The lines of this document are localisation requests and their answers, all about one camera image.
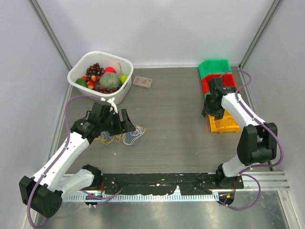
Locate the green avocado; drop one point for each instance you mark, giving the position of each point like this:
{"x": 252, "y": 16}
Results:
{"x": 81, "y": 82}

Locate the lime green fruit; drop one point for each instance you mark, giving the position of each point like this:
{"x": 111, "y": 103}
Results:
{"x": 123, "y": 78}

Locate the white plastic basket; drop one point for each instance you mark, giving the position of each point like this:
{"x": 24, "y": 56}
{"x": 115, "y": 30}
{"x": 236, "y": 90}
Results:
{"x": 121, "y": 65}

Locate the green round melon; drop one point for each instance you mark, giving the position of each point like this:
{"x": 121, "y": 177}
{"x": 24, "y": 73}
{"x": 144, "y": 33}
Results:
{"x": 110, "y": 81}

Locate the dark red grape bunch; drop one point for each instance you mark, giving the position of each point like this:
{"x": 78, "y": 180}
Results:
{"x": 95, "y": 69}

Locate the yellow storage bin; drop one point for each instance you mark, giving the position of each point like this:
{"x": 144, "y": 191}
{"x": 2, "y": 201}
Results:
{"x": 224, "y": 125}

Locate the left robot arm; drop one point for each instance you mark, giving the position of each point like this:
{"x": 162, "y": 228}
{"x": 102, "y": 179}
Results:
{"x": 45, "y": 191}

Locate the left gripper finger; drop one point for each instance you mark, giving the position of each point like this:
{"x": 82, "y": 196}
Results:
{"x": 125, "y": 117}
{"x": 127, "y": 126}

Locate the red playing card box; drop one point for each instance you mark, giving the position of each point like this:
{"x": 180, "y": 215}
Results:
{"x": 142, "y": 82}

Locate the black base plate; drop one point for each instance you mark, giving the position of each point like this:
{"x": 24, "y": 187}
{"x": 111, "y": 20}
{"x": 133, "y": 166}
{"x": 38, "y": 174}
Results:
{"x": 160, "y": 184}

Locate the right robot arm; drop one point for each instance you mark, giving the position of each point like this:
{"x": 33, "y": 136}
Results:
{"x": 257, "y": 144}

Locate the far green storage bin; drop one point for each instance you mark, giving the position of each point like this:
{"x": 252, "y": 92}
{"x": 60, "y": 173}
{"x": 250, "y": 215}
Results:
{"x": 212, "y": 66}

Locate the white slotted cable duct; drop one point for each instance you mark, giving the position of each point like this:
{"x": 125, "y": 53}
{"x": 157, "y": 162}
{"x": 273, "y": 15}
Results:
{"x": 175, "y": 197}

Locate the red strawberries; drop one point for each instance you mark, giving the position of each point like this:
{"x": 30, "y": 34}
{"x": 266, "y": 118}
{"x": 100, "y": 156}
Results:
{"x": 90, "y": 81}

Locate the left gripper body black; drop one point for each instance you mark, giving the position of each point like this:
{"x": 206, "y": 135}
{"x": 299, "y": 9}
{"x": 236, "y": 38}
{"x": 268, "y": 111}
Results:
{"x": 113, "y": 124}

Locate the red pink fruit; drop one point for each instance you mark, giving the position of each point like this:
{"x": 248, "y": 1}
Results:
{"x": 109, "y": 70}

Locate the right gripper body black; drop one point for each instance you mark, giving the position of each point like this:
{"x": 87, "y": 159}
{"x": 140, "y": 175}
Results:
{"x": 212, "y": 109}

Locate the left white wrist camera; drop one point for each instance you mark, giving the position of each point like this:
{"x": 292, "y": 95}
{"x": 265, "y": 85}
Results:
{"x": 111, "y": 101}

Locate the red storage bin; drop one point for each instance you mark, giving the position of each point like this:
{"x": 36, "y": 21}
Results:
{"x": 228, "y": 80}

